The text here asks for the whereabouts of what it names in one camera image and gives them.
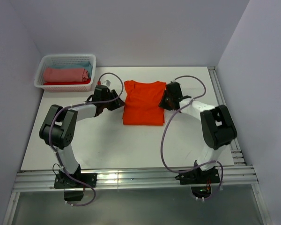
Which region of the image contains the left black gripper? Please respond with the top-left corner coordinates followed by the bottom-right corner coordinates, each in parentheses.
top-left (102, 90), bottom-right (126, 111)

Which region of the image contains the orange t-shirt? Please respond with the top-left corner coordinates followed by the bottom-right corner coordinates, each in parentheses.
top-left (122, 80), bottom-right (166, 126)

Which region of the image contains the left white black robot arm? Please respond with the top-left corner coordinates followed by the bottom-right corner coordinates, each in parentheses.
top-left (39, 84), bottom-right (125, 187)

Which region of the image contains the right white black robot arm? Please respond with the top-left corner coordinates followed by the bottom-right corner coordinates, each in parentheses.
top-left (159, 82), bottom-right (237, 184)

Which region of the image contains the rolled red t-shirt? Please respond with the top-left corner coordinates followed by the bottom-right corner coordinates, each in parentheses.
top-left (44, 79), bottom-right (91, 86)

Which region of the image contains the rolled light blue t-shirt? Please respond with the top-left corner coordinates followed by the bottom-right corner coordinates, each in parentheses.
top-left (50, 61), bottom-right (92, 74)

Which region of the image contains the rolled pink t-shirt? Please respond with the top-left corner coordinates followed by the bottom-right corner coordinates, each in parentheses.
top-left (43, 68), bottom-right (89, 83)

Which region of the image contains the white plastic mesh basket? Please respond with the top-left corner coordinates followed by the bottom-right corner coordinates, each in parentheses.
top-left (34, 54), bottom-right (96, 92)

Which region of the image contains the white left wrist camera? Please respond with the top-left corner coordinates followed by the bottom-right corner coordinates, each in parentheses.
top-left (97, 80), bottom-right (111, 88)

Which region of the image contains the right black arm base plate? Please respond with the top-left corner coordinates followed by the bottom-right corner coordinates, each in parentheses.
top-left (175, 167), bottom-right (220, 185)

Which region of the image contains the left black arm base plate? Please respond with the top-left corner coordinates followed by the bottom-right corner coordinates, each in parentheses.
top-left (53, 173), bottom-right (97, 189)

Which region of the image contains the aluminium front rail frame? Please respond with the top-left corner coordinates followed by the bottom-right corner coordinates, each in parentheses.
top-left (3, 165), bottom-right (272, 225)

